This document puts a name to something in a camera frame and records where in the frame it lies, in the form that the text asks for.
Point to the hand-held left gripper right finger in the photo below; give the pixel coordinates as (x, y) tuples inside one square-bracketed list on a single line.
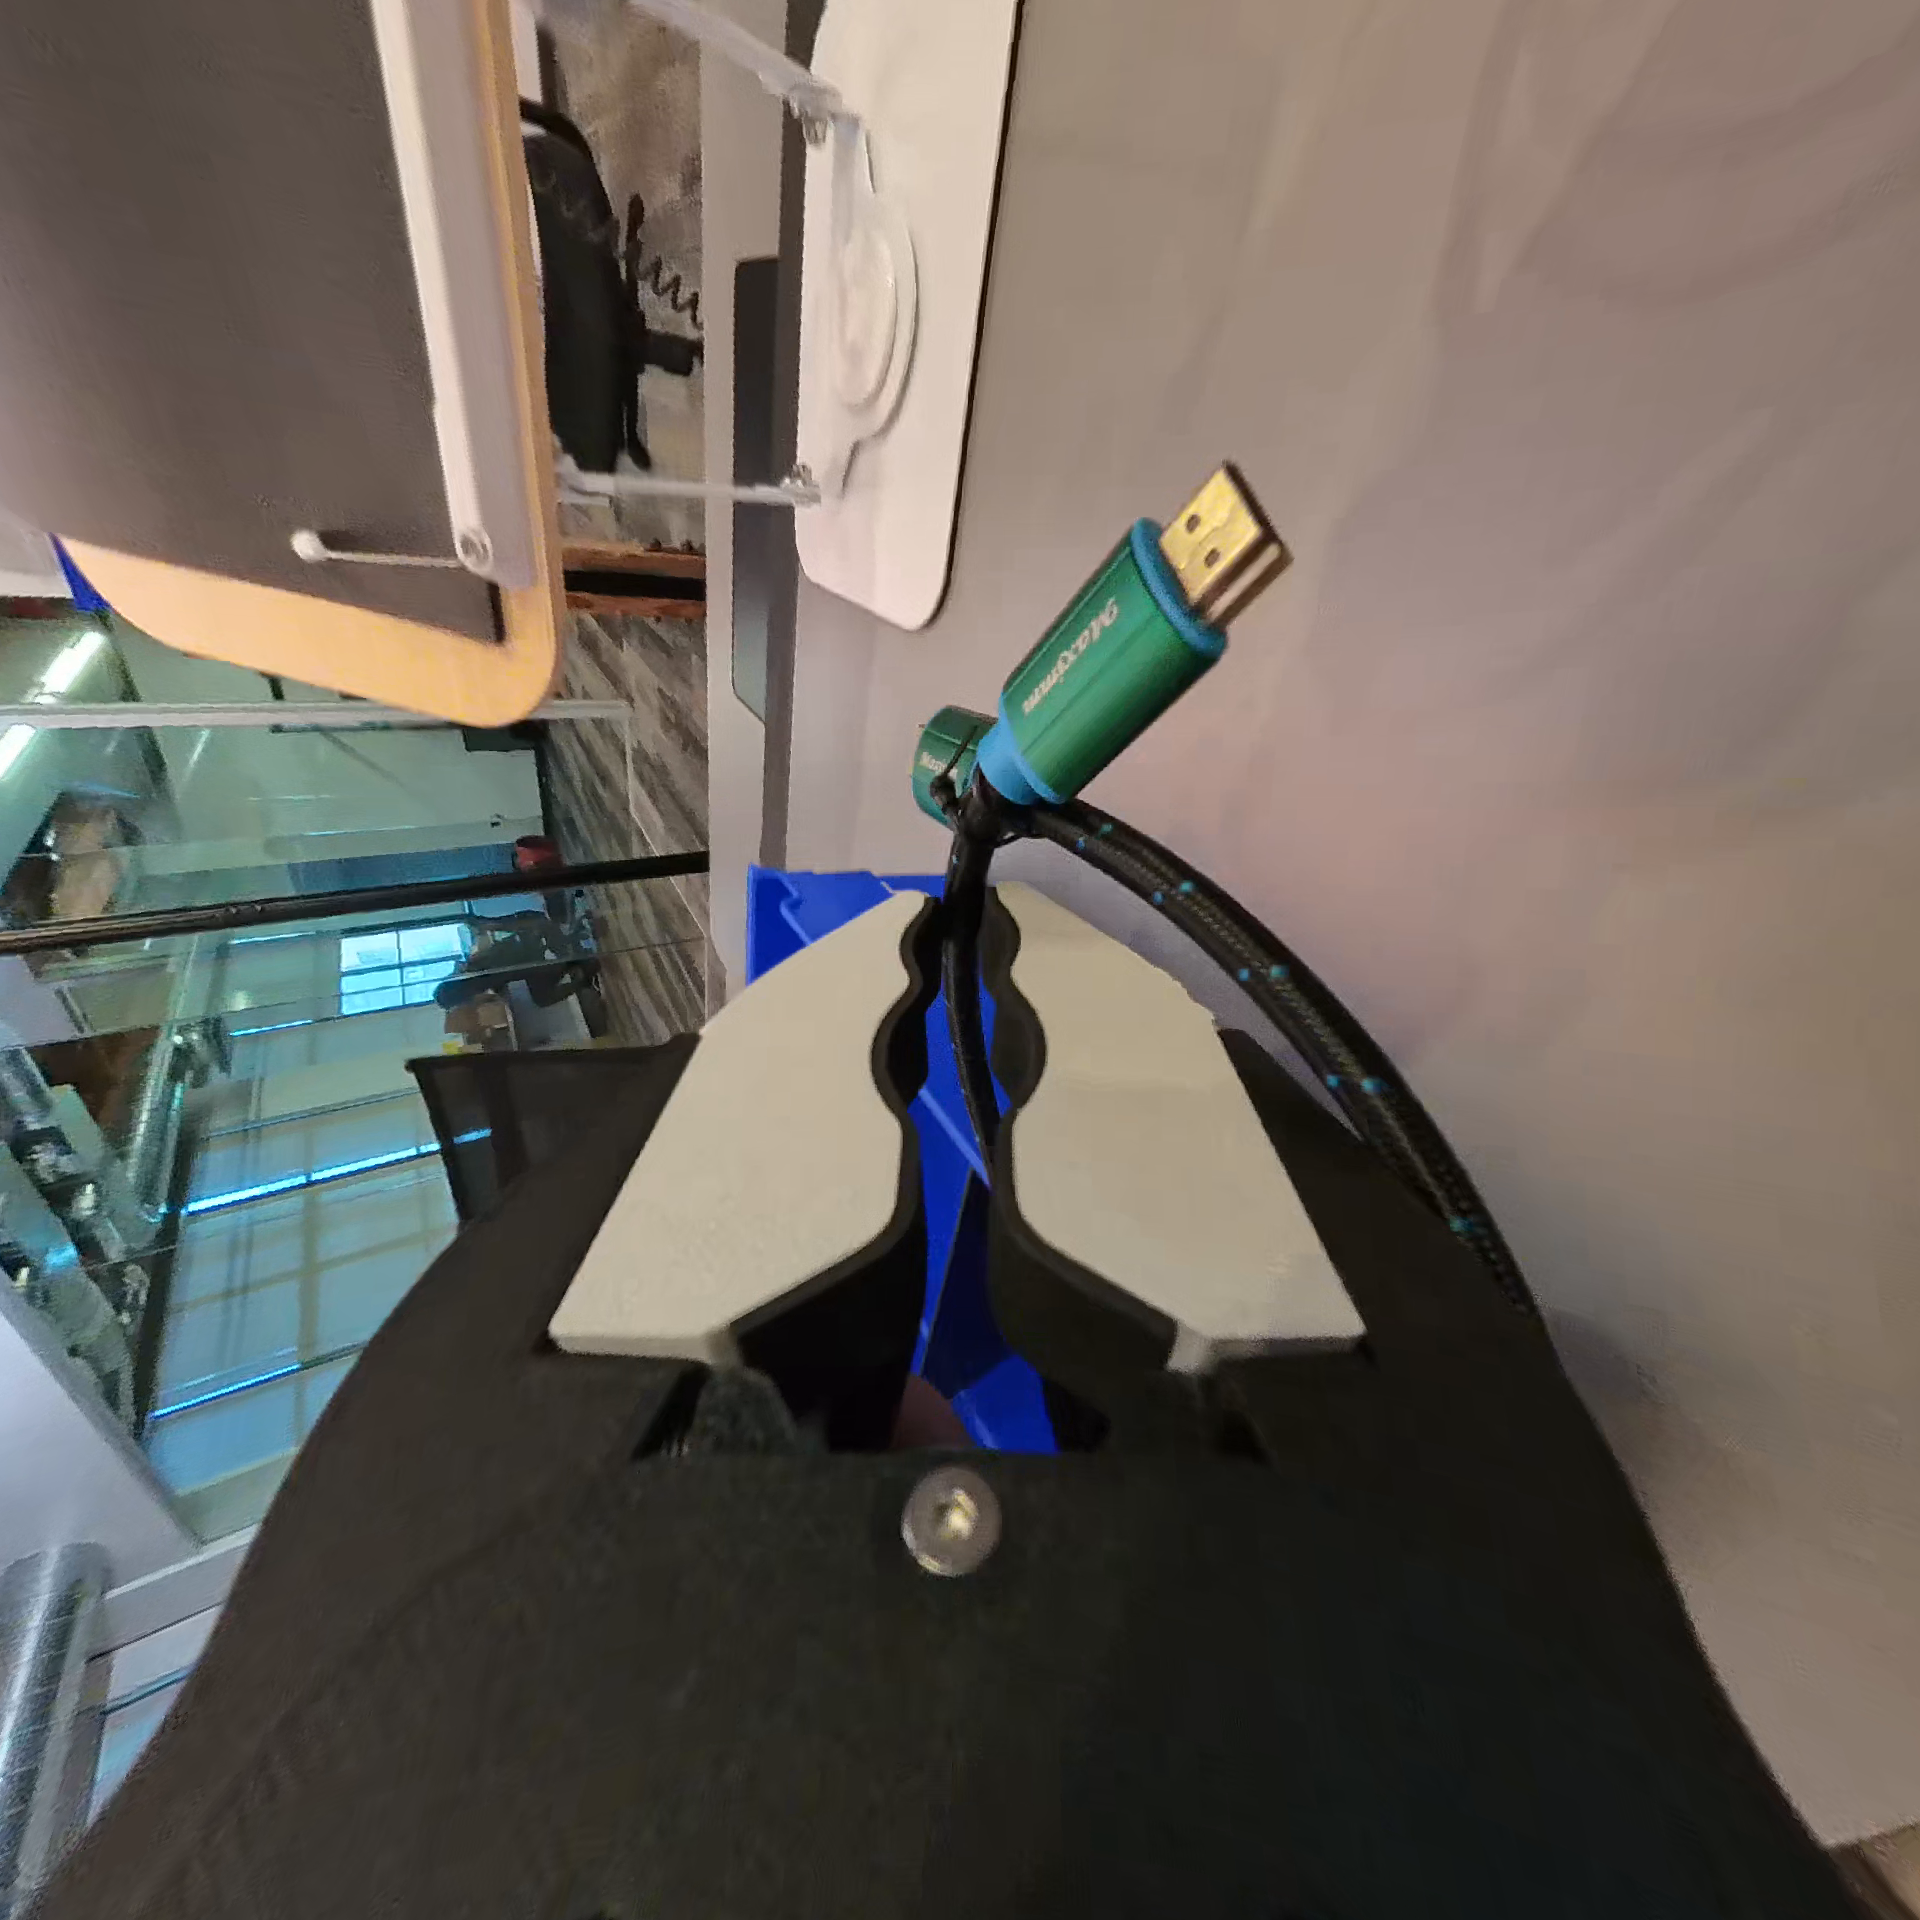
[(1171, 1185)]

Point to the blue plastic bin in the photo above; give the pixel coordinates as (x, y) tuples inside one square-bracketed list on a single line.
[(803, 917)]

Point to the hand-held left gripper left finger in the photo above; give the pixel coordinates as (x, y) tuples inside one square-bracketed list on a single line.
[(751, 1170)]

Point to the black office chair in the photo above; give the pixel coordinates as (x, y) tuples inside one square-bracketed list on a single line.
[(586, 299)]

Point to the blue board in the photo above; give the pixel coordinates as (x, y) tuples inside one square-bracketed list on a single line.
[(77, 569)]

